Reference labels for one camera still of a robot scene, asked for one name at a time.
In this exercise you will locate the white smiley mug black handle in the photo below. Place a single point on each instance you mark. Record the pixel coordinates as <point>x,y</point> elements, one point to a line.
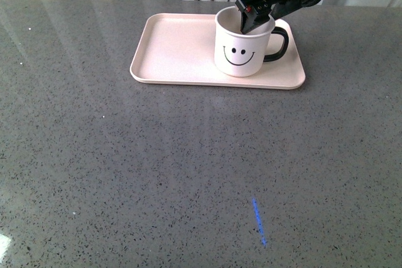
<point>242,55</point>

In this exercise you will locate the pink rectangular tray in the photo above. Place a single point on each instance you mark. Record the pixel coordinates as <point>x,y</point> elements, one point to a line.
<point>179,49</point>

